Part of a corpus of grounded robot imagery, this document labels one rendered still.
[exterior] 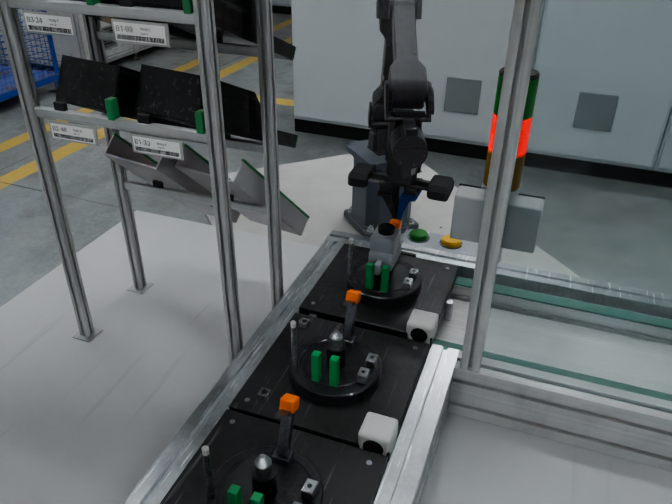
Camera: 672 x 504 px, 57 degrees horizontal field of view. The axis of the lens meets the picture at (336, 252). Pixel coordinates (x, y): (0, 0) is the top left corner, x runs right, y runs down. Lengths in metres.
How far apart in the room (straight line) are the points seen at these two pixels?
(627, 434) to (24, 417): 0.95
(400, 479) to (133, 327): 0.65
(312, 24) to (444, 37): 0.89
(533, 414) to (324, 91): 3.63
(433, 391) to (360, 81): 3.51
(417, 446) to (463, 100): 3.44
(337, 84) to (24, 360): 3.45
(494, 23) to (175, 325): 3.15
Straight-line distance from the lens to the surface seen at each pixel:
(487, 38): 4.08
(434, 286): 1.18
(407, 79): 1.07
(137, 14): 0.91
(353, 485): 0.83
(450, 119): 4.24
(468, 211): 0.90
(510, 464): 1.04
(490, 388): 1.04
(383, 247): 1.09
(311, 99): 4.52
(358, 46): 4.29
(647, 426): 1.06
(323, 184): 1.81
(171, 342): 1.24
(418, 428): 0.93
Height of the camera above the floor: 1.62
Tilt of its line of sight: 31 degrees down
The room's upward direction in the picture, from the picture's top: 1 degrees clockwise
